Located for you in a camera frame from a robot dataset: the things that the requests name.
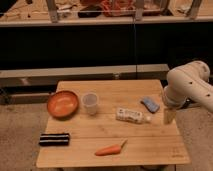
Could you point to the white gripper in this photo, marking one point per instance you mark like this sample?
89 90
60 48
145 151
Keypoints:
172 99

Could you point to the white labelled plastic bottle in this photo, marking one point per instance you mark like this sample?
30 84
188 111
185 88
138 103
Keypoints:
133 116

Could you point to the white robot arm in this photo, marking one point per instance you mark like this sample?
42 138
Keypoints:
189 81

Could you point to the blue sponge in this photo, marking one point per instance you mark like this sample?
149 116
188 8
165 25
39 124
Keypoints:
151 105

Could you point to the orange carrot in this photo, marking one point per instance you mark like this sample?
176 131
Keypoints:
111 150

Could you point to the clear plastic cup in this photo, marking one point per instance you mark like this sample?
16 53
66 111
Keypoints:
90 103

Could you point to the orange bowl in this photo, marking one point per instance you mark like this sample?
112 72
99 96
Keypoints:
62 104

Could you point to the red item on shelf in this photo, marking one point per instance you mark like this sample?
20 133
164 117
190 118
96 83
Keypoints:
117 8

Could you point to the black white striped cloth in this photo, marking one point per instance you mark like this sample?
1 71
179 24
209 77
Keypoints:
60 139

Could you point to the black item on shelf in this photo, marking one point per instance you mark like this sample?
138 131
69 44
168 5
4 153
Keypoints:
90 11

